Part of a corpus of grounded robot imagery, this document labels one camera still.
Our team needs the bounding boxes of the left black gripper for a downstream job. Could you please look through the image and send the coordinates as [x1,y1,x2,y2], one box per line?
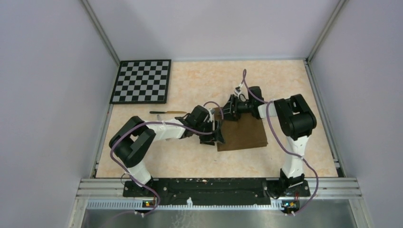
[194,120,225,146]

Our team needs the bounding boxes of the brown cloth napkin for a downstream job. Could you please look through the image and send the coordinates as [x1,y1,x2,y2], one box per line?
[217,113,268,152]

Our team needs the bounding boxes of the knife with wooden handle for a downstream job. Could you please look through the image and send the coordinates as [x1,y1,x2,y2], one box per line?
[149,111,187,114]

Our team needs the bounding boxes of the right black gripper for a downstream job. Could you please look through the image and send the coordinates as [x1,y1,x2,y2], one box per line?
[217,95,253,121]

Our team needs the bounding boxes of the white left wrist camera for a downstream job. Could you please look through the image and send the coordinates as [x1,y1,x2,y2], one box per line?
[207,108,215,122]

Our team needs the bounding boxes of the aluminium frame rail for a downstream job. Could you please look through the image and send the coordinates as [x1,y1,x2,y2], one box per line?
[76,178,362,211]

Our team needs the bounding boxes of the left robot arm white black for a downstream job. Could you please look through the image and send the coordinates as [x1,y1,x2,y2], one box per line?
[109,105,225,196]

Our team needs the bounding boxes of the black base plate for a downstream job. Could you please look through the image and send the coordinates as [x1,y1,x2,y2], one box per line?
[123,178,311,206]

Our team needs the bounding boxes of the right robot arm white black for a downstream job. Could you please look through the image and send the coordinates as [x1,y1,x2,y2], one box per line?
[223,86,317,196]

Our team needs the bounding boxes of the black white checkerboard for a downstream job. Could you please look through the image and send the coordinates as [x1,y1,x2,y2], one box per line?
[110,59,172,105]

